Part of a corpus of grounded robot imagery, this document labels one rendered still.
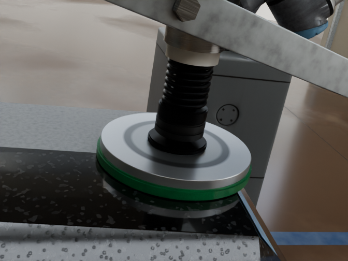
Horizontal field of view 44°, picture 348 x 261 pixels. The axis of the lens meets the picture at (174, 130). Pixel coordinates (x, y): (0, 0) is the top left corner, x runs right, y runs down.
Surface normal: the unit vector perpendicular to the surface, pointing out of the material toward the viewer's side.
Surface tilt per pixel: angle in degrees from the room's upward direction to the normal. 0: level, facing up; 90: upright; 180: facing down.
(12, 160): 0
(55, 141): 0
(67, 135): 0
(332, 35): 90
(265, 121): 90
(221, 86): 90
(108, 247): 45
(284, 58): 90
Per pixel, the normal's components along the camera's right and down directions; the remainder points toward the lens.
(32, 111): 0.16, -0.91
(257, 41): 0.43, 0.42
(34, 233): 0.19, -0.36
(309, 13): 0.12, 0.33
